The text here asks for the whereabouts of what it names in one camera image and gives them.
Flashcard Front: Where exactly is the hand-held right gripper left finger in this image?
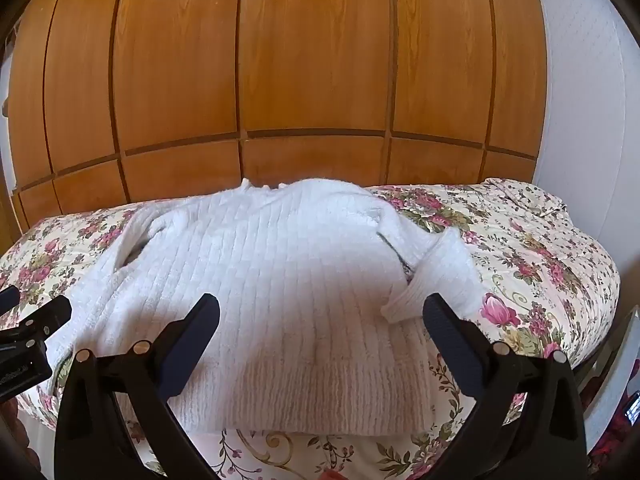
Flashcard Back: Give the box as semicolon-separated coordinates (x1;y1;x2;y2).
54;293;222;480

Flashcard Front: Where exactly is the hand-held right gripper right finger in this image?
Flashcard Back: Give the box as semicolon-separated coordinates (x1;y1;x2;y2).
422;293;589;480

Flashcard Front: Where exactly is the white knitted sweater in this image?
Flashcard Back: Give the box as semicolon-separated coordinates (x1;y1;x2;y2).
65;177;479;436

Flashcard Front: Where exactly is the floral bedspread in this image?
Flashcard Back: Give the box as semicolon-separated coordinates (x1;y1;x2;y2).
0;177;624;480

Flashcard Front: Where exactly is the white bedside furniture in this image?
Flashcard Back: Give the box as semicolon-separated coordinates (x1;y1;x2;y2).
581;305;640;453

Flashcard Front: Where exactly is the dark red patterned clothing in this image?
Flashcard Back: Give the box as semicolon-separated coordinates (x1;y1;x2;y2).
589;391;640;477

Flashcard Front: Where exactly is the wooden wardrobe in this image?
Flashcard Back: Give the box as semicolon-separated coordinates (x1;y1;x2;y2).
7;0;549;235

